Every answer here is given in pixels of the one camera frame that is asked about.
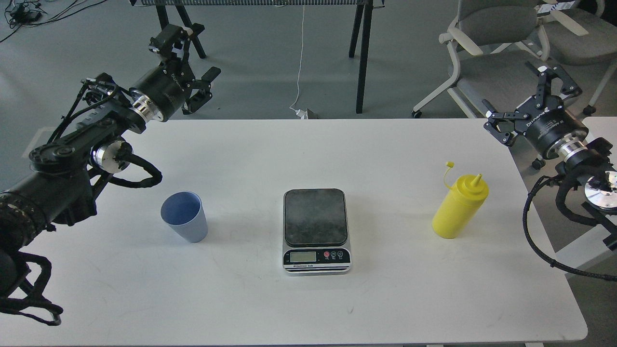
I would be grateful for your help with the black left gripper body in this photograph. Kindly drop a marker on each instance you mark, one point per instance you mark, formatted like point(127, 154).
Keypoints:
point(161, 92)

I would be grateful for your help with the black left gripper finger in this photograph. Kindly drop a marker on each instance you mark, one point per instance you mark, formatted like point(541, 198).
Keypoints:
point(172, 45)
point(203, 93)

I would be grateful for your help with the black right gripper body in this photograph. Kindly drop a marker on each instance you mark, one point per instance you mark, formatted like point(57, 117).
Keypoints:
point(543, 127)

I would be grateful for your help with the yellow squeeze bottle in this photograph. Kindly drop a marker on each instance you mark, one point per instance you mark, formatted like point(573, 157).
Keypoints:
point(460, 205)

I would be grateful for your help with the blue plastic cup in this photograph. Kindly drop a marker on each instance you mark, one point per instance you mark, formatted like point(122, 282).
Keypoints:
point(183, 212)

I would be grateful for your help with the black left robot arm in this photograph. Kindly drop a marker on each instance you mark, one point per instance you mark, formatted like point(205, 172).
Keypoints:
point(84, 154)

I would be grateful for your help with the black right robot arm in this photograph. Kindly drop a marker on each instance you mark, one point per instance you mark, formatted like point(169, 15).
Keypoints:
point(586, 178)

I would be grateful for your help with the digital kitchen scale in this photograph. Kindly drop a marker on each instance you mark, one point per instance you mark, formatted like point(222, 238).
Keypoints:
point(315, 232)

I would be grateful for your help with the grey office chair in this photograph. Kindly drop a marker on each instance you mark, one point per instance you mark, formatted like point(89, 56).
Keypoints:
point(578, 35)
point(502, 78)

